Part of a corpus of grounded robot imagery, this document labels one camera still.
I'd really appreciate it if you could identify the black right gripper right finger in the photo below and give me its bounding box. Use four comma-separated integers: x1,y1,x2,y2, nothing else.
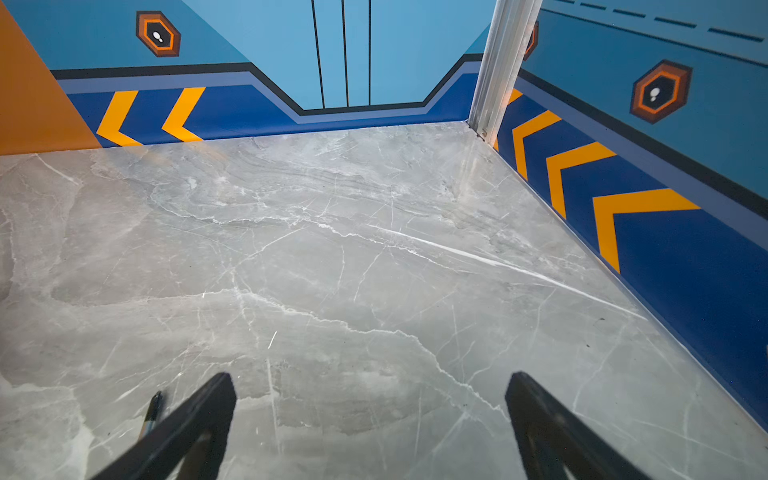
505,371,648,479

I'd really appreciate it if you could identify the aluminium corner post right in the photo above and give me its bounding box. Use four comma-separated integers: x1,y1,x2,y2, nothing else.
468,0,542,146

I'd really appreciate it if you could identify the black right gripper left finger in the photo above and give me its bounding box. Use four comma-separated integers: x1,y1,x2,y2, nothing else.
95,372,237,479

